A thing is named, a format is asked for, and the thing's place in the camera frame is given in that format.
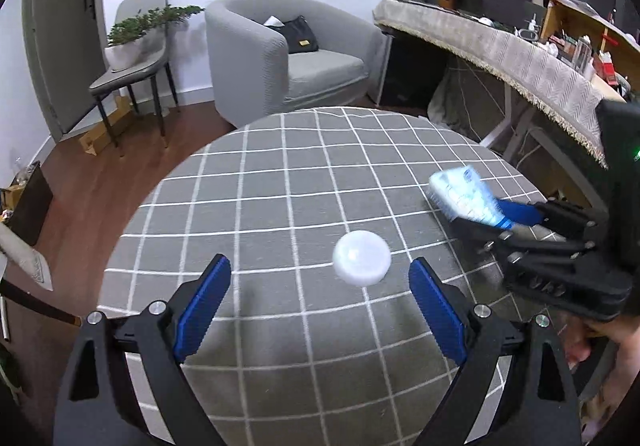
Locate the blue tissue pack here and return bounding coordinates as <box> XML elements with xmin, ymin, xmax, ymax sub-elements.
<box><xmin>428</xmin><ymin>166</ymin><xmax>513</xmax><ymax>229</ymax></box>

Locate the grey tub armchair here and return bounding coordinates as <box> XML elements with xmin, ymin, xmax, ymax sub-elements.
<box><xmin>204</xmin><ymin>0</ymin><xmax>385</xmax><ymax>128</ymax></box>

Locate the grey dining chair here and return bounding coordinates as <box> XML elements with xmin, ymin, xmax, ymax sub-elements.
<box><xmin>89</xmin><ymin>27</ymin><xmax>180</xmax><ymax>152</ymax></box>

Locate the white round lid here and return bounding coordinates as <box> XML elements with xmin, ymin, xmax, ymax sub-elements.
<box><xmin>332</xmin><ymin>230</ymin><xmax>392</xmax><ymax>288</ymax></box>

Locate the black storage box on floor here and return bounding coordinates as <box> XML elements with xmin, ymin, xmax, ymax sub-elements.
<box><xmin>1</xmin><ymin>161</ymin><xmax>53</xmax><ymax>246</ymax></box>

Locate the grey checked round tablecloth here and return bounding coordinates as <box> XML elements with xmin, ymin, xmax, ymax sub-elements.
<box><xmin>99</xmin><ymin>108</ymin><xmax>540</xmax><ymax>445</ymax></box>

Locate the person's right hand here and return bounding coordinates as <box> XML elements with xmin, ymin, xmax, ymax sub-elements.
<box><xmin>561</xmin><ymin>315</ymin><xmax>639</xmax><ymax>443</ymax></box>

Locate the flat cardboard box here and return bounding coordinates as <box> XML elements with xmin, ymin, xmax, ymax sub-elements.
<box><xmin>79</xmin><ymin>96</ymin><xmax>134</xmax><ymax>156</ymax></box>

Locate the black handbag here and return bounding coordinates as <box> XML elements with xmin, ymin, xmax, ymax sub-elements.
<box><xmin>264</xmin><ymin>16</ymin><xmax>319</xmax><ymax>54</ymax></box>

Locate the grey door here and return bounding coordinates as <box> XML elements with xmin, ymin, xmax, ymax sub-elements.
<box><xmin>22</xmin><ymin>0</ymin><xmax>105</xmax><ymax>142</ymax></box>

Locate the potted green plant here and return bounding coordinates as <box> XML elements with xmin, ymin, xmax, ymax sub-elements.
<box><xmin>105</xmin><ymin>5</ymin><xmax>204</xmax><ymax>72</ymax></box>

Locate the long desk with fringed cloth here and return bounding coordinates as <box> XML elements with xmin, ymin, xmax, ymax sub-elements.
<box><xmin>372</xmin><ymin>0</ymin><xmax>608</xmax><ymax>168</ymax></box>

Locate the beige cloth covered table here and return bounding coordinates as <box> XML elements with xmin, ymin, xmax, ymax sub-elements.
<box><xmin>0</xmin><ymin>224</ymin><xmax>53</xmax><ymax>291</ymax></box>

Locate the wooden desk organiser shelf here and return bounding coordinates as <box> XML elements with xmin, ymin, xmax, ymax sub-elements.
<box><xmin>539</xmin><ymin>0</ymin><xmax>640</xmax><ymax>92</ymax></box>

